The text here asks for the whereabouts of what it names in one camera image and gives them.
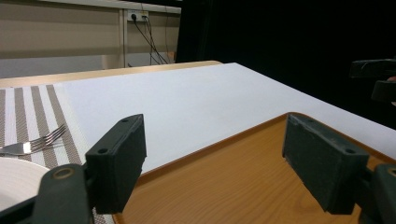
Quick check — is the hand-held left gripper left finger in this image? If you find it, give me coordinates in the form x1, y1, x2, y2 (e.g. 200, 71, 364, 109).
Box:
85, 113, 148, 216

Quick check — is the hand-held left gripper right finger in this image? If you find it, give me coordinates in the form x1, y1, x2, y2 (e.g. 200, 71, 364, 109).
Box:
282, 113, 370, 216

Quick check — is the fork with wooden handle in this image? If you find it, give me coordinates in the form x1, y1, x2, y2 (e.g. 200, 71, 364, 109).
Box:
0, 123, 68, 157

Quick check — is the brown and white striped placemat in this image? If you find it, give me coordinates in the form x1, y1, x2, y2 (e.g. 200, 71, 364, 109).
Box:
0, 84, 117, 224

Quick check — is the wooden tray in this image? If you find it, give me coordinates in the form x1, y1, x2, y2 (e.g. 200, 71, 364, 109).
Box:
112, 111, 396, 224

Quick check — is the white ribbed plate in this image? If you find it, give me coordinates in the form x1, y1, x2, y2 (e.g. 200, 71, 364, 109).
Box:
0, 157, 50, 213

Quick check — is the black cable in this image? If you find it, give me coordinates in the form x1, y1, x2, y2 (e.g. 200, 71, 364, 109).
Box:
131, 13, 170, 65
142, 14, 157, 65

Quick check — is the white wall socket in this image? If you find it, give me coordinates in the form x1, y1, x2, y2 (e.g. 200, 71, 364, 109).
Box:
126, 9, 150, 23

